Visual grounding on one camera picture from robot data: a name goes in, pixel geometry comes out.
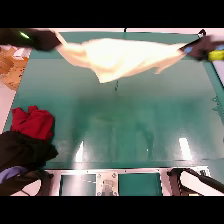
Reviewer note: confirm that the cream white T-shirt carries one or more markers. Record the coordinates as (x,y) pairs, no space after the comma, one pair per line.
(116,56)

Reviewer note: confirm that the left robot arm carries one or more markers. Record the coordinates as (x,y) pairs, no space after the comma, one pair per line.
(31,39)

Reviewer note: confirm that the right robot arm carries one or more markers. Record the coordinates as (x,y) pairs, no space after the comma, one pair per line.
(203,48)

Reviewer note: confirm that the red garment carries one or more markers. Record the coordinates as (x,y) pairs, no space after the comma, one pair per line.
(35,122)

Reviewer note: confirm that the black garment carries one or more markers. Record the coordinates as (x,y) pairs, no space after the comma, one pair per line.
(23,150)

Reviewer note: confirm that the purple garment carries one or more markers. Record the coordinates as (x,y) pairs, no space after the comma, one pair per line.
(11,172)

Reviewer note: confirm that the silver frame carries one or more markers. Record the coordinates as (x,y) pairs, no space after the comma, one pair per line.
(106,183)

